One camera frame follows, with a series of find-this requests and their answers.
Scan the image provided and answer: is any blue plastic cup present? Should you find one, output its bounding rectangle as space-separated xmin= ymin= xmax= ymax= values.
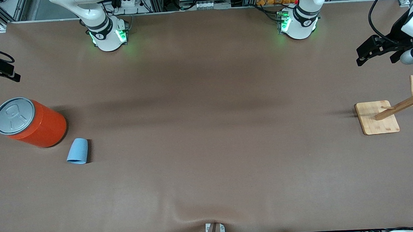
xmin=65 ymin=137 xmax=90 ymax=165

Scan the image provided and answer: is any wooden cup rack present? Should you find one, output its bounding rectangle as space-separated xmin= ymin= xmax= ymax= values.
xmin=353 ymin=75 xmax=413 ymax=136

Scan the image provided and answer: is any orange can with grey lid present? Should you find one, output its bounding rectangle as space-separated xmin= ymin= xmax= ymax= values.
xmin=0 ymin=95 xmax=68 ymax=151

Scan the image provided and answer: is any white power strip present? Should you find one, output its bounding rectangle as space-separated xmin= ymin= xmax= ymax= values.
xmin=113 ymin=0 xmax=142 ymax=9

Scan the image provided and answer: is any brown table mat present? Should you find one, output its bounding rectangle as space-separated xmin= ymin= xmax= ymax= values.
xmin=0 ymin=0 xmax=413 ymax=232

